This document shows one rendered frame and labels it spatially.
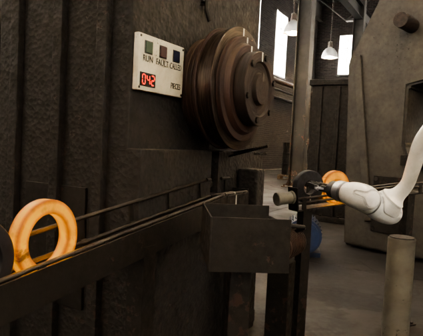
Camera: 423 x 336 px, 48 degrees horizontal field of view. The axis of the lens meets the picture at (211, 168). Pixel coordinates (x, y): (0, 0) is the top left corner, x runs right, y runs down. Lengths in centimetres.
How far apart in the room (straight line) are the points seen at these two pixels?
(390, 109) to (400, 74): 30
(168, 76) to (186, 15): 27
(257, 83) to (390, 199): 72
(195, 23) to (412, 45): 283
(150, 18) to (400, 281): 155
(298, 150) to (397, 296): 858
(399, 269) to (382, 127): 230
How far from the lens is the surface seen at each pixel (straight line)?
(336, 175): 231
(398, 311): 236
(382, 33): 456
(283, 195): 213
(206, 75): 168
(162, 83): 164
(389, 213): 204
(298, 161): 1074
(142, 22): 161
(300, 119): 1076
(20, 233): 109
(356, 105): 455
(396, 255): 230
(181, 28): 179
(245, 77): 170
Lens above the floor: 90
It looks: 3 degrees down
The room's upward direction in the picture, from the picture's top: 3 degrees clockwise
